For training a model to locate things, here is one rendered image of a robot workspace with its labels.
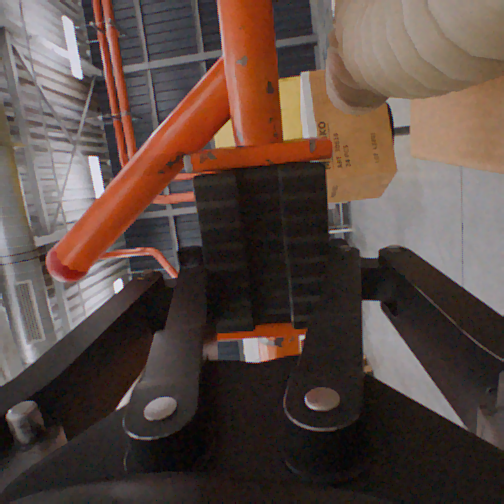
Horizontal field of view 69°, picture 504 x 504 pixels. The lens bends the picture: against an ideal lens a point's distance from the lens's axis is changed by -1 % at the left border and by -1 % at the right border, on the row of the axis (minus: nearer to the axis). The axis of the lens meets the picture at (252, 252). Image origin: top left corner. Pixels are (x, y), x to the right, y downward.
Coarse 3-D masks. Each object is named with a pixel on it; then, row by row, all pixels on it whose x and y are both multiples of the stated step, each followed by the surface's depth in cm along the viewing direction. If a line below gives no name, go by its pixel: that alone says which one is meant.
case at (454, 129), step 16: (496, 80) 20; (448, 96) 26; (464, 96) 24; (480, 96) 22; (496, 96) 20; (416, 112) 33; (432, 112) 29; (448, 112) 27; (464, 112) 24; (480, 112) 22; (496, 112) 21; (416, 128) 33; (432, 128) 30; (448, 128) 27; (464, 128) 24; (480, 128) 22; (496, 128) 21; (416, 144) 34; (432, 144) 30; (448, 144) 27; (464, 144) 25; (480, 144) 23; (496, 144) 21; (432, 160) 31; (448, 160) 27; (464, 160) 25; (480, 160) 23; (496, 160) 21
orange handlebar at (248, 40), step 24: (240, 0) 14; (264, 0) 14; (240, 24) 14; (264, 24) 14; (240, 48) 14; (264, 48) 14; (240, 72) 14; (264, 72) 14; (240, 96) 15; (264, 96) 15; (240, 120) 15; (264, 120) 15; (240, 144) 16; (264, 144) 15; (264, 360) 19
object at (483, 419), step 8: (496, 392) 7; (480, 400) 7; (488, 400) 7; (496, 400) 7; (480, 408) 7; (488, 408) 7; (496, 408) 7; (480, 416) 7; (488, 416) 7; (496, 416) 7; (480, 424) 7; (488, 424) 7; (496, 424) 7; (480, 432) 7; (488, 432) 7; (496, 432) 6; (488, 440) 7; (496, 440) 6
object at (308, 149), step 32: (192, 160) 15; (224, 160) 14; (256, 160) 14; (288, 160) 14; (224, 192) 14; (256, 192) 15; (288, 192) 14; (320, 192) 14; (224, 224) 14; (256, 224) 15; (288, 224) 14; (320, 224) 14; (224, 256) 15; (256, 256) 16; (288, 256) 15; (320, 256) 15; (224, 288) 15; (256, 288) 16; (288, 288) 15; (320, 288) 15; (224, 320) 16; (256, 320) 16; (288, 320) 16
